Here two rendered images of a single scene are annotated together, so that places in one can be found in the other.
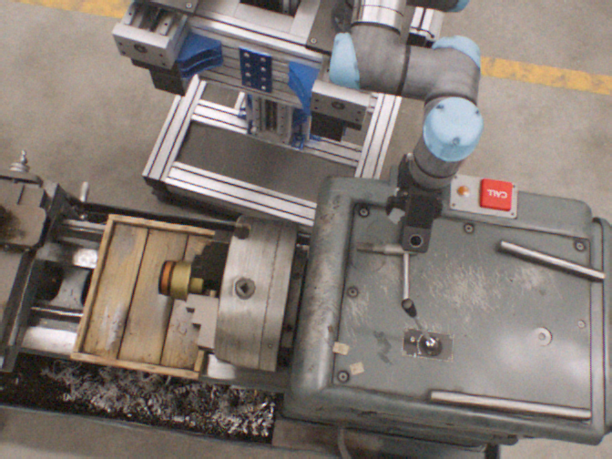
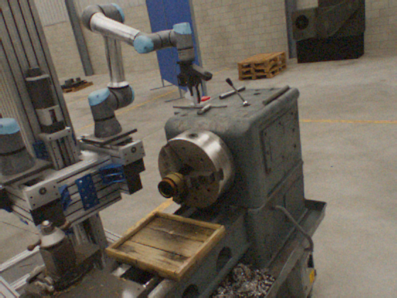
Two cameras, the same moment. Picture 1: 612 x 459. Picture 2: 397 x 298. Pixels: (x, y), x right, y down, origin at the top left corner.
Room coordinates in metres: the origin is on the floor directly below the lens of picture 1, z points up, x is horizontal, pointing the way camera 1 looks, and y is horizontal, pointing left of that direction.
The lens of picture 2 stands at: (-0.61, 1.19, 1.67)
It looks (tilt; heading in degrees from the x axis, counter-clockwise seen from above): 20 degrees down; 309
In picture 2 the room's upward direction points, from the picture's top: 11 degrees counter-clockwise
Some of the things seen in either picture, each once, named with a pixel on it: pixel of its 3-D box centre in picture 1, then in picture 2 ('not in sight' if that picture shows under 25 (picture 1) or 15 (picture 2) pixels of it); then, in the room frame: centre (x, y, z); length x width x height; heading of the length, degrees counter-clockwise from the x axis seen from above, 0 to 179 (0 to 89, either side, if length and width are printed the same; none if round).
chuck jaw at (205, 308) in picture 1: (209, 327); (201, 178); (0.21, 0.17, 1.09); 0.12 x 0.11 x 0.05; 0
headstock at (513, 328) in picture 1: (438, 314); (237, 140); (0.32, -0.31, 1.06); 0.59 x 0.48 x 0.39; 90
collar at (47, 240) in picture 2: not in sight; (49, 235); (0.38, 0.72, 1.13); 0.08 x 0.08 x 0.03
